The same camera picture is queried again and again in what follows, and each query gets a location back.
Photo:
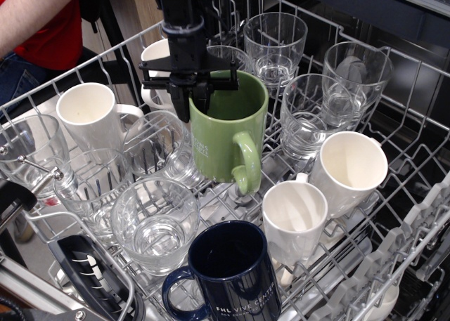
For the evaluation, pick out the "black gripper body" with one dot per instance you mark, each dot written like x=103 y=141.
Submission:
x=189 y=64

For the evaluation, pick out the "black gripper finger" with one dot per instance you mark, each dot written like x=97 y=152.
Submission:
x=180 y=101
x=201 y=96

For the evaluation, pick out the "green ceramic mug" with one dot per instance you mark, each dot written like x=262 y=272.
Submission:
x=227 y=139

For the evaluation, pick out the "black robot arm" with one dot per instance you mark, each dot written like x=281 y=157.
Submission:
x=187 y=14

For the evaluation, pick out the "tall white mug back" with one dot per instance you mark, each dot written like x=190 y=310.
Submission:
x=157 y=99

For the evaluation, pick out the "white mug left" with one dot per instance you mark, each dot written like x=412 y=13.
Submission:
x=92 y=117

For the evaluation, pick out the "small white mug front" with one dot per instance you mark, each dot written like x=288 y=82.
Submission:
x=294 y=215

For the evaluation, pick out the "large white mug right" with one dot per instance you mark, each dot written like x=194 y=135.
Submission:
x=347 y=169

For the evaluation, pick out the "dark blue printed mug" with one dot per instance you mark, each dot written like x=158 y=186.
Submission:
x=231 y=265

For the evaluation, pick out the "clear glass back centre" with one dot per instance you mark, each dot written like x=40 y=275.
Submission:
x=229 y=53

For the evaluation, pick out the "clear glass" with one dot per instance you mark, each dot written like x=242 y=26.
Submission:
x=154 y=221
x=314 y=106
x=159 y=144
x=32 y=145
x=275 y=42
x=93 y=182
x=362 y=69
x=229 y=53

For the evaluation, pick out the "clear glass centre left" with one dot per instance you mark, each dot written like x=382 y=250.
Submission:
x=159 y=144

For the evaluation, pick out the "clear glass back top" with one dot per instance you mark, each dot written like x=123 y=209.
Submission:
x=275 y=42

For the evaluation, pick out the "clear glass right middle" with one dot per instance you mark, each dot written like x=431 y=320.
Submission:
x=314 y=106

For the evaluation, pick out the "clear glass front left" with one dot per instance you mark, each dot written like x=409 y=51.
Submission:
x=93 y=182

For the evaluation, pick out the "clear glass front centre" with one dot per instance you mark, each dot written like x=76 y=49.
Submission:
x=154 y=221

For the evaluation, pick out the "person in red shirt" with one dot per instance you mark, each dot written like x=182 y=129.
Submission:
x=38 y=37

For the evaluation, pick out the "clear glass far left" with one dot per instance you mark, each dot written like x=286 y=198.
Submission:
x=32 y=145

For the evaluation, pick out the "clear glass far right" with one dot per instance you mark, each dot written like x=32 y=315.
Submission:
x=362 y=69

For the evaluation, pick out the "black clamp with metal screw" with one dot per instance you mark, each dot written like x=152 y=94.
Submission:
x=16 y=199

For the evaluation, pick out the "grey plastic tine holder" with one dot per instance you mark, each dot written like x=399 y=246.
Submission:
x=383 y=267

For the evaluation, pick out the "grey wire dishwasher rack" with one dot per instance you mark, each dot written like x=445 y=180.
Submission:
x=417 y=149

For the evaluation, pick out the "black slotted plastic handle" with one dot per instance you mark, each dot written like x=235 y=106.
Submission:
x=96 y=282

